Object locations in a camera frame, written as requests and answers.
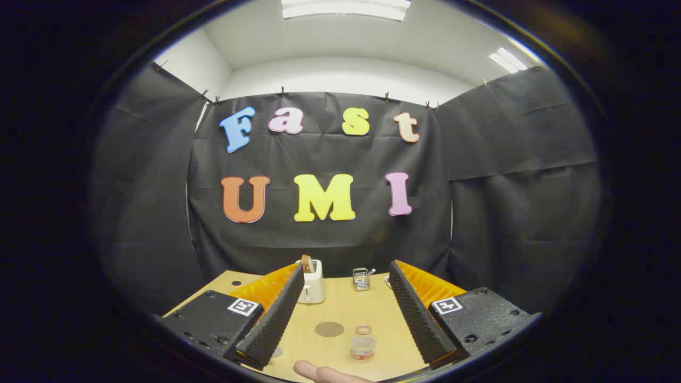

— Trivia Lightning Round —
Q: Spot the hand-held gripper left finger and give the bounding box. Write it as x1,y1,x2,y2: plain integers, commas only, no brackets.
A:
157,262,305,371

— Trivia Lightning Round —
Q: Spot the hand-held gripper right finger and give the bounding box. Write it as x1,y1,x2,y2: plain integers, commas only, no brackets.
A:
388,260,543,370

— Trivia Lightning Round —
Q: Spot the round brown coaster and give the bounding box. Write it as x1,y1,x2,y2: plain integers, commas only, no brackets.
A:
314,321,345,338

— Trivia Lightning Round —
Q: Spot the clear plastic juice bottle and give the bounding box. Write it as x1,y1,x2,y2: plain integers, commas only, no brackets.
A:
350,324,377,363

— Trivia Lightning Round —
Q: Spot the white toaster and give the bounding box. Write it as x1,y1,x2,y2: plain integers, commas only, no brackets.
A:
296,259,325,304

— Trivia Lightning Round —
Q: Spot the wooden table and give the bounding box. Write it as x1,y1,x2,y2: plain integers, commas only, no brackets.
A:
162,270,479,382

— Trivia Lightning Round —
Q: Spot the small ceiling light panel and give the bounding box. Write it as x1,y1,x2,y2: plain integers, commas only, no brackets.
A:
488,47,528,73

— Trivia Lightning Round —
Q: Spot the large ceiling light panel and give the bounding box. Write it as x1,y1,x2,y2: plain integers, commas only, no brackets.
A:
281,0,411,22

